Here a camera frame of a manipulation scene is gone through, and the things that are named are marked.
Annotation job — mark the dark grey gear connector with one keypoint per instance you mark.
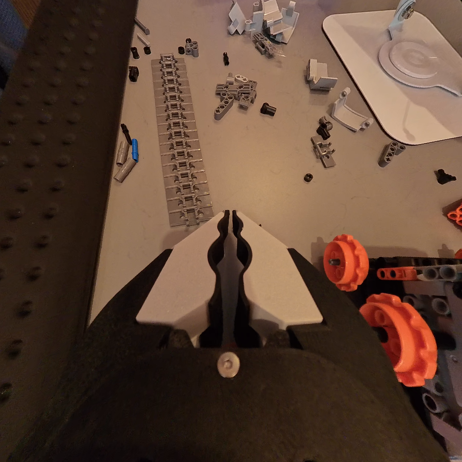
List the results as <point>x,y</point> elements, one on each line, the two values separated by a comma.
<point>263,44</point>

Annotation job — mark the blue pin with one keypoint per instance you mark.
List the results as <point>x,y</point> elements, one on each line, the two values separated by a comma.
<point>135,149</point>

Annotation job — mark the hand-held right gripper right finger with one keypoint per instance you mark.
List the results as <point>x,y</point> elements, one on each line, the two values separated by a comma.
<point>281,288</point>

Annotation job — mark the light grey curved block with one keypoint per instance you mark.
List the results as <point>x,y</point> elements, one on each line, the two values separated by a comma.
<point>321,77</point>

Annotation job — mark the white lamp base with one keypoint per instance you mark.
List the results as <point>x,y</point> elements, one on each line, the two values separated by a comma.
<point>397,79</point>

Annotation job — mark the black grey cross connector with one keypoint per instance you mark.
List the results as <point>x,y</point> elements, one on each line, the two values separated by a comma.
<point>323,127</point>

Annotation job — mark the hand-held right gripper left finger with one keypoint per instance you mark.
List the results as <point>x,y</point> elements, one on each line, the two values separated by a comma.
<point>173,288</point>

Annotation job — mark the black long pin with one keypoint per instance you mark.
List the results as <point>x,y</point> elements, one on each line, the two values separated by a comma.
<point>126,132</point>

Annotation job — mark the light grey curved panel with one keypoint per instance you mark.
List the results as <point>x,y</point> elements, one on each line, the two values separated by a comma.
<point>348,113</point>

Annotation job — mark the black small block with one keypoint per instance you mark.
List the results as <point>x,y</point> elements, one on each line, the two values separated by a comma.
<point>134,74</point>

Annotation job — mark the orange wedge block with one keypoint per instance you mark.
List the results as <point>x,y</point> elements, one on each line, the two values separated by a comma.
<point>455,216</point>

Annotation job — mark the black small clip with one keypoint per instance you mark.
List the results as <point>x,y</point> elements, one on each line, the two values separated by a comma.
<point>443,176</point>

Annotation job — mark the black perforated panel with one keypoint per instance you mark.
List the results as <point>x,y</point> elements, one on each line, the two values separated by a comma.
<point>54,180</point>

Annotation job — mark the grey tube connector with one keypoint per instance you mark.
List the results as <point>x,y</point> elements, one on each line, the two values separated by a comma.
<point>122,153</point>
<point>124,170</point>

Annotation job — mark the grey orange toy block vehicle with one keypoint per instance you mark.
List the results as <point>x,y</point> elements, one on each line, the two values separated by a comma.
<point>415,325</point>

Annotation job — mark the grey double connector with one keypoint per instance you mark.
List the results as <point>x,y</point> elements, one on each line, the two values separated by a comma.
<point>193,47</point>

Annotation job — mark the grey axle rod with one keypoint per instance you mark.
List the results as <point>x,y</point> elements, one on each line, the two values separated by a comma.
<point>141,25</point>

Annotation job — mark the grey connector block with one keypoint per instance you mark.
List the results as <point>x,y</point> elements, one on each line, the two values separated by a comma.
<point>247,95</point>
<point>225,89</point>

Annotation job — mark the single grey track link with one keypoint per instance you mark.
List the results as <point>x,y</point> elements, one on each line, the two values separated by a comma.
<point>323,151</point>

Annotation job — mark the dark grey angled beam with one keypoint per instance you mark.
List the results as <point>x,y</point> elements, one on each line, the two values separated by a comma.
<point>391,153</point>

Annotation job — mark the light grey short rod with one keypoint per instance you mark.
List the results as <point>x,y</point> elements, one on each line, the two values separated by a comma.
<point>143,39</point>

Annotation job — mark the light grey angled panel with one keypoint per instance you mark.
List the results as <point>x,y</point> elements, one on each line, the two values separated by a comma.
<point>288,25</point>
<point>263,16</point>
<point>236,18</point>

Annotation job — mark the black short connector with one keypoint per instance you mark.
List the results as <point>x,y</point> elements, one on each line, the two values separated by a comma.
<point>267,108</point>

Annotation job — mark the light grey short beam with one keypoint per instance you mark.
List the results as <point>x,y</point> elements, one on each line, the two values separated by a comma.
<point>240,77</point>

